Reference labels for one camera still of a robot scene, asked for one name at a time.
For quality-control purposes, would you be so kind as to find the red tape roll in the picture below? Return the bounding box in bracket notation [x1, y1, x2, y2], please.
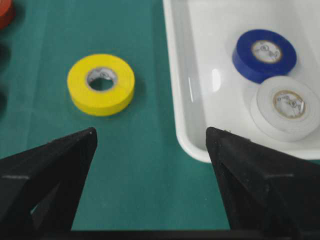
[0, 0, 15, 30]

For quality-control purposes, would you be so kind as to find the yellow tape roll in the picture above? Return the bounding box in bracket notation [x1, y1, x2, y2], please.
[67, 53, 135, 117]

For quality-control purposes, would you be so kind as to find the white tape roll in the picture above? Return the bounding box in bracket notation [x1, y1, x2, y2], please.
[250, 76, 320, 142]

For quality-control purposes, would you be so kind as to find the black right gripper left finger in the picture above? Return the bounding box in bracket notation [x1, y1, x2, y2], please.
[0, 127, 98, 240]

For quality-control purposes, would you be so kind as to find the white plastic case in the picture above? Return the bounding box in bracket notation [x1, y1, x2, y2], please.
[163, 0, 320, 163]

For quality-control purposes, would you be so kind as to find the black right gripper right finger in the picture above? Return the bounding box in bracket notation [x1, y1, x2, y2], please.
[205, 127, 320, 240]

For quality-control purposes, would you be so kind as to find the blue tape roll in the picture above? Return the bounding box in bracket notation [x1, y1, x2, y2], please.
[232, 29, 297, 84]

